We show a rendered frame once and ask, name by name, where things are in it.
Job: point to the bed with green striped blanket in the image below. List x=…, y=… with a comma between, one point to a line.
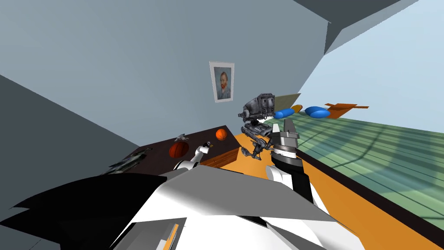
x=364, y=156

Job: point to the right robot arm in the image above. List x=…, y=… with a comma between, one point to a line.
x=289, y=175

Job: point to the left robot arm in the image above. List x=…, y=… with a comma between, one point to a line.
x=189, y=164

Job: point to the dark brown wooden desk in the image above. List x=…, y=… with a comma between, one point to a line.
x=199, y=137

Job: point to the grey walker robot toy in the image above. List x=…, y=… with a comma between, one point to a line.
x=258, y=106

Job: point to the grey toy jet plane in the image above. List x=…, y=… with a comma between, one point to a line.
x=127, y=162

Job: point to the large dark orange basketball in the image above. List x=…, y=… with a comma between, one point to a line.
x=178, y=149

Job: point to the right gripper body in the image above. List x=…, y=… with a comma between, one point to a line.
x=285, y=140

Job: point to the small orange basketball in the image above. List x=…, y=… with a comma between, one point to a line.
x=221, y=134

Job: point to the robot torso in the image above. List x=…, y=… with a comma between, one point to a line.
x=215, y=194

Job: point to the orange bedside table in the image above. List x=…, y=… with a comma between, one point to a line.
x=341, y=109

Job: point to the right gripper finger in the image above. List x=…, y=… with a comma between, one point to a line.
x=290, y=126
x=275, y=128

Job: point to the framed portrait painting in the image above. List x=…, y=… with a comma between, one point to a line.
x=222, y=82

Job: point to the small grey toy figure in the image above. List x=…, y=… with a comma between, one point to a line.
x=181, y=138

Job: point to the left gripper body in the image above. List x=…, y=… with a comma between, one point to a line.
x=205, y=147

